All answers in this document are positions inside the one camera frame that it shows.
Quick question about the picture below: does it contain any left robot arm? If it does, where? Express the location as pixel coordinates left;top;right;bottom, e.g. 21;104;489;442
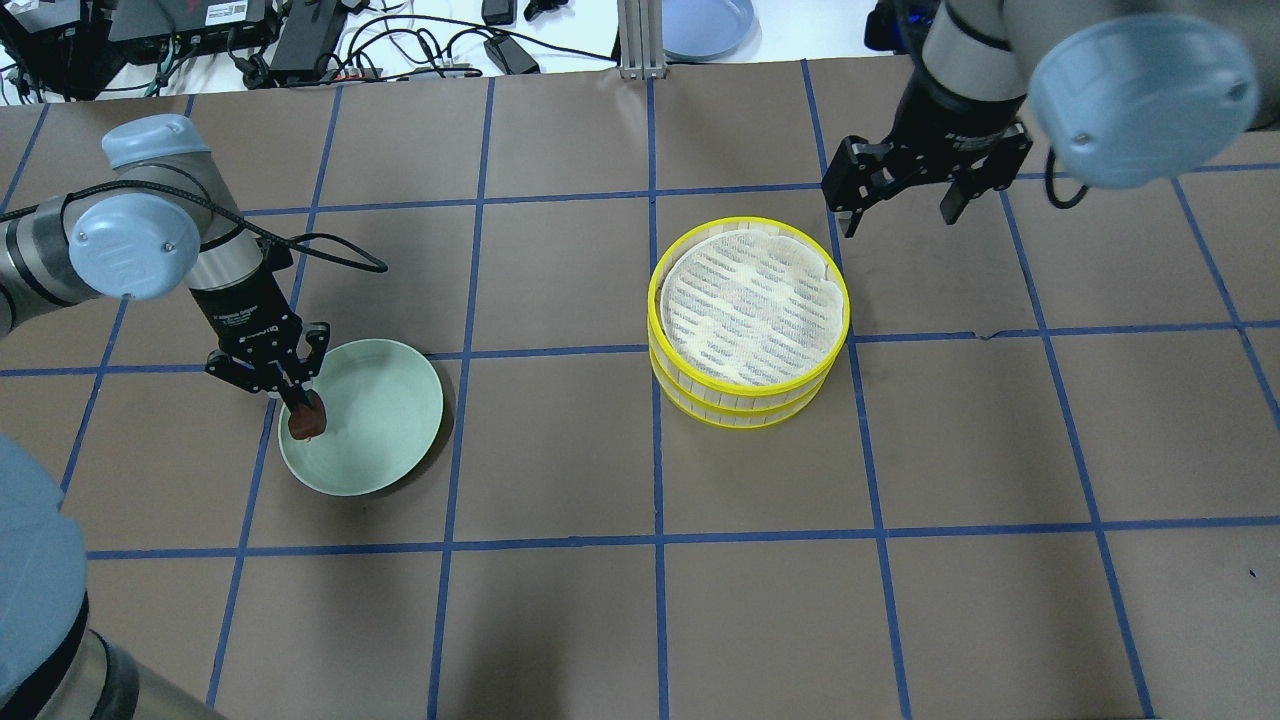
1;114;330;719

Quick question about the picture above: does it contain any brown steamed bun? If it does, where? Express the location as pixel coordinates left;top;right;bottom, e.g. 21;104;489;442
285;395;326;441

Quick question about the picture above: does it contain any blue plate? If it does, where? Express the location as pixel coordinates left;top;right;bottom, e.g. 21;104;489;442
660;1;756;61

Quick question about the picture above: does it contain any yellow steamer layer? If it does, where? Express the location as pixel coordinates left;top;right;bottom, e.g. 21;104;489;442
648;348;835;430
645;217;851;397

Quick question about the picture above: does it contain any black power adapter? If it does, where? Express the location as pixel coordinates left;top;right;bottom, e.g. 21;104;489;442
483;35;541;76

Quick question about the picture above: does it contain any light green plate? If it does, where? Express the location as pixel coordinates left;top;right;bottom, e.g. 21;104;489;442
276;340;445;497

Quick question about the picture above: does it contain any aluminium frame post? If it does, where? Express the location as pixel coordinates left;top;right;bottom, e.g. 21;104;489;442
617;0;668;81

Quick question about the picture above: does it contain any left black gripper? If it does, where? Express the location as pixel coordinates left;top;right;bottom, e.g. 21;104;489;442
204;290;332;413

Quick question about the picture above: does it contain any black electronics box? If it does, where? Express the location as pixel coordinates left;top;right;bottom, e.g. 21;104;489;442
108;1;282;65

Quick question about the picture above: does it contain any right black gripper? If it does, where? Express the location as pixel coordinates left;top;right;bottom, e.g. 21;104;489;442
822;70;1033;238

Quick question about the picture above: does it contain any black braided cable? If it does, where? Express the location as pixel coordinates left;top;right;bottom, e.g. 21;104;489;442
60;160;389;275

